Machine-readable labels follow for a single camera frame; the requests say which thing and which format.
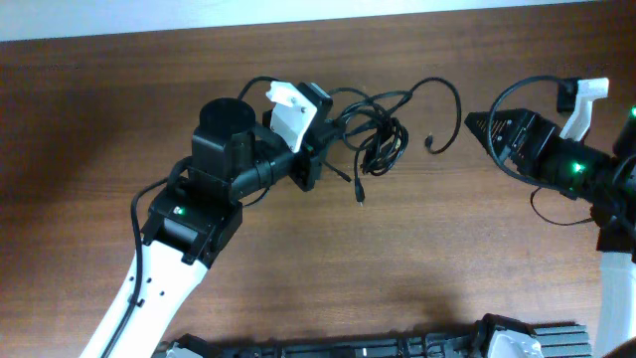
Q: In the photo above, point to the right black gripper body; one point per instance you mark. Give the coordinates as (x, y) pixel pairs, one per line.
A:
(546, 149)

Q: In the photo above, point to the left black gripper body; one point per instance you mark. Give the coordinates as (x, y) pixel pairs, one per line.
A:
(306, 170)

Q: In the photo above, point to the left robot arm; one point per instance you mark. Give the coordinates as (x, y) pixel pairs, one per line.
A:
(198, 208)

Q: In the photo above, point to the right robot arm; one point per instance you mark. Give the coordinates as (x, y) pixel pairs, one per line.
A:
(607, 182)

